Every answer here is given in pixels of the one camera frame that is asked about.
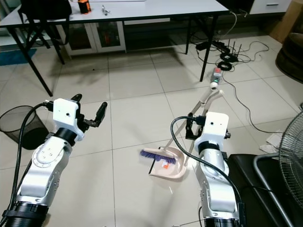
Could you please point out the blue floor mat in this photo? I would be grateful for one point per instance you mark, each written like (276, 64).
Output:
(16, 56)

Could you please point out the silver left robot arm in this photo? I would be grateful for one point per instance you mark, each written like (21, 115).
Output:
(42, 168)

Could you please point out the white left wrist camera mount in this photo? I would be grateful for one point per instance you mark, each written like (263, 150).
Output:
(64, 116)

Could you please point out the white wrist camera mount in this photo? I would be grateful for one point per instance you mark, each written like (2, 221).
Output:
(64, 116)
(214, 127)

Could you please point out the small metal tool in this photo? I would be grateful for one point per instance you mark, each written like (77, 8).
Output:
(105, 9)

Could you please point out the crumpled white paper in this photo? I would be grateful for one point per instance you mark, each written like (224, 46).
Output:
(273, 141)

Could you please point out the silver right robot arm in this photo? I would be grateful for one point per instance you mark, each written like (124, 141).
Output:
(215, 184)

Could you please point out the black bag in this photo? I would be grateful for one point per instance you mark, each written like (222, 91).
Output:
(45, 9)

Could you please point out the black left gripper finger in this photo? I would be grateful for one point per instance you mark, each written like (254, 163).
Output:
(101, 113)
(76, 98)

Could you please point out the grey standing fan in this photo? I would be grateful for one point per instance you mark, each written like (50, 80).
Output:
(292, 156)

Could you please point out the white drawer unit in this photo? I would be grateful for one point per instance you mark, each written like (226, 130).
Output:
(270, 6)

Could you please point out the brown round sofa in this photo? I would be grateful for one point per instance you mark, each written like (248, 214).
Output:
(291, 59)

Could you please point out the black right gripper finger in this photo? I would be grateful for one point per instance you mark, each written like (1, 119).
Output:
(189, 121)
(189, 134)

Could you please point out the white glass-door cabinet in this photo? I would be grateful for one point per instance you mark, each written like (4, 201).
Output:
(90, 39)

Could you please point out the orange and black device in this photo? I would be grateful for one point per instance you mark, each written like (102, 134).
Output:
(84, 6)

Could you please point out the grey box with red button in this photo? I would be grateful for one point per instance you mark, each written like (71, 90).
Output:
(217, 76)

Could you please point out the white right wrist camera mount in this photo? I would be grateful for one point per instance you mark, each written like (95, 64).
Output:
(214, 127)

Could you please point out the beige broom with purple bristles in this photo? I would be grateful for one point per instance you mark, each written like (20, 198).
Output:
(154, 152)

